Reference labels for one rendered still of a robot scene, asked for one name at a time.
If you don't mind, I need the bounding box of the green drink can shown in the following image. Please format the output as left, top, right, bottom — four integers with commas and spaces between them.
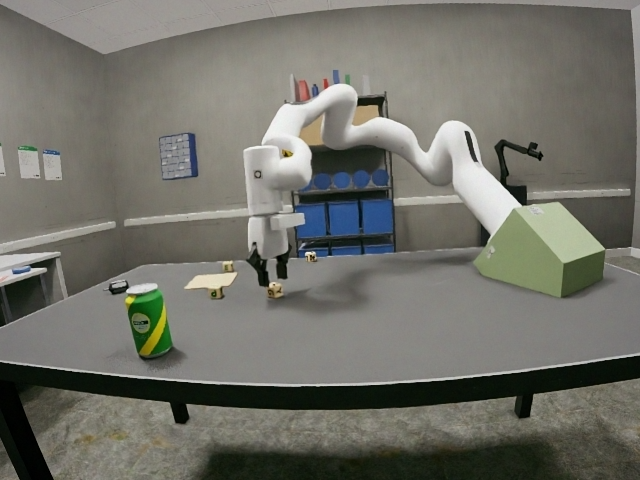
125, 284, 172, 358

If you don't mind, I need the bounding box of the beige square mat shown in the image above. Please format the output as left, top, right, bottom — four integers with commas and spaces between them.
184, 273, 237, 290

